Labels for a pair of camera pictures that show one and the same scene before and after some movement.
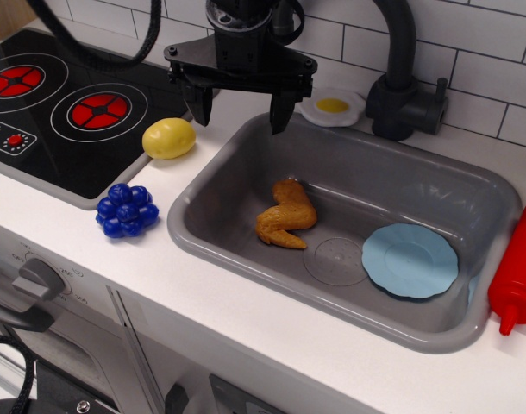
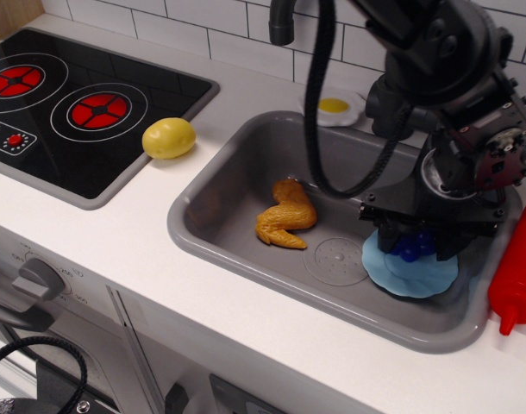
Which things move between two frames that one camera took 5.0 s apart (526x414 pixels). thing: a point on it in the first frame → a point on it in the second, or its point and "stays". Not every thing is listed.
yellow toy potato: x=168 y=138 stays
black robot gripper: x=249 y=59 → x=436 y=201
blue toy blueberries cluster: x=126 y=210 → x=412 y=245
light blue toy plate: x=409 y=260 stays
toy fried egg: x=334 y=107 stays
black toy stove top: x=69 y=122 stays
